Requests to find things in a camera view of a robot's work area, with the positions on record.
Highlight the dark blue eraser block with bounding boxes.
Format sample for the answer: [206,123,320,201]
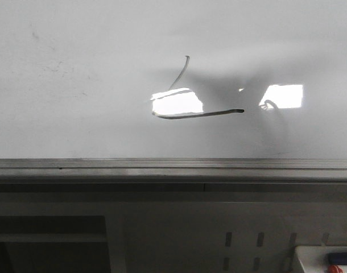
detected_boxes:
[327,252,347,266]

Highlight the white whiteboard with metal frame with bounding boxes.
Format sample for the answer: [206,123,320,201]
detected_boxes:
[0,1,347,180]

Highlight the red small object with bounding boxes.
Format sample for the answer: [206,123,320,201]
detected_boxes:
[327,264,344,273]

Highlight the white storage bin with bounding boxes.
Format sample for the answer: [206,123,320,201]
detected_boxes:
[292,246,347,273]

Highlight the grey pegboard panel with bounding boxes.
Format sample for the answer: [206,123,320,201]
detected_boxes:
[105,199,347,272]

